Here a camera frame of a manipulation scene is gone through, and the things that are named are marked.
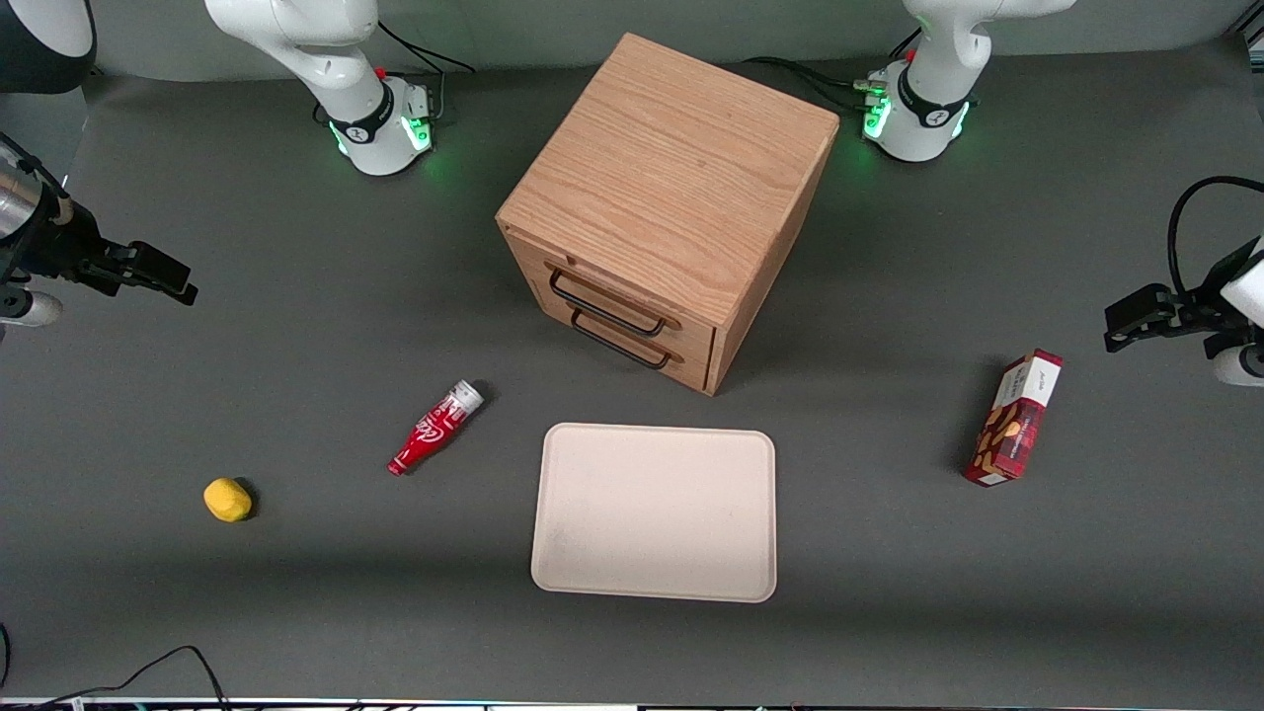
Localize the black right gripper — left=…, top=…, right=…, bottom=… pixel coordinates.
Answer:
left=12, top=200, right=199, bottom=306

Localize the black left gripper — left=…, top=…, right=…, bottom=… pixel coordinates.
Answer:
left=1104, top=235, right=1264, bottom=355

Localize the wooden drawer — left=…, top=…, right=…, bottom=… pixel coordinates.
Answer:
left=528, top=286, right=716, bottom=395
left=506, top=232, right=718, bottom=362

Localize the wooden drawer cabinet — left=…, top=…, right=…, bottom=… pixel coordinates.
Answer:
left=496, top=32, right=841, bottom=398

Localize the red cookie box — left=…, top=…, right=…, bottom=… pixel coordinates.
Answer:
left=964, top=348, right=1066, bottom=488

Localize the yellow lemon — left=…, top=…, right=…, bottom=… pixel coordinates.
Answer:
left=202, top=477, right=254, bottom=523

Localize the red plastic bottle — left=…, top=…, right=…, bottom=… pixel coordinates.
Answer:
left=387, top=379, right=487, bottom=478

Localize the beige plastic tray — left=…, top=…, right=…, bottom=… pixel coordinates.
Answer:
left=530, top=423, right=778, bottom=604

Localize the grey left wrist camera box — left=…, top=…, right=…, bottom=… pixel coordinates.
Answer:
left=1213, top=343, right=1264, bottom=388

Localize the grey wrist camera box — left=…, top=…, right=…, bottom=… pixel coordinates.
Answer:
left=0, top=289, right=64, bottom=329
left=1213, top=343, right=1264, bottom=388

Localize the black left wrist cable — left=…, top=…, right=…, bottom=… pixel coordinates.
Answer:
left=1167, top=175, right=1264, bottom=299

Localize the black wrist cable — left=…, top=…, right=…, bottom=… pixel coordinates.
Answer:
left=0, top=131, right=76, bottom=226
left=1167, top=175, right=1264, bottom=299

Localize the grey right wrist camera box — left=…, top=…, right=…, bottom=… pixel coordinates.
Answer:
left=0, top=289, right=64, bottom=329

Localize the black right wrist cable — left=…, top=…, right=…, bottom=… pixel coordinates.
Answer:
left=0, top=131, right=76, bottom=226

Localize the black right arm base cable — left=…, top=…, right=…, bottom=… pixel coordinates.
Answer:
left=378, top=20, right=477, bottom=124

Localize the black arm base cable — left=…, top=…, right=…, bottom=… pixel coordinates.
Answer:
left=741, top=54, right=890, bottom=115
left=378, top=20, right=477, bottom=124

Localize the black floor cable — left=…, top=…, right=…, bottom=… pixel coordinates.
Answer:
left=0, top=645, right=233, bottom=711

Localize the black left arm base cable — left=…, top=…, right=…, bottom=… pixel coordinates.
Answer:
left=741, top=54, right=890, bottom=115

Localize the black metal drawer handle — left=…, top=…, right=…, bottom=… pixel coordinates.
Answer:
left=570, top=308, right=674, bottom=371
left=548, top=269, right=669, bottom=339

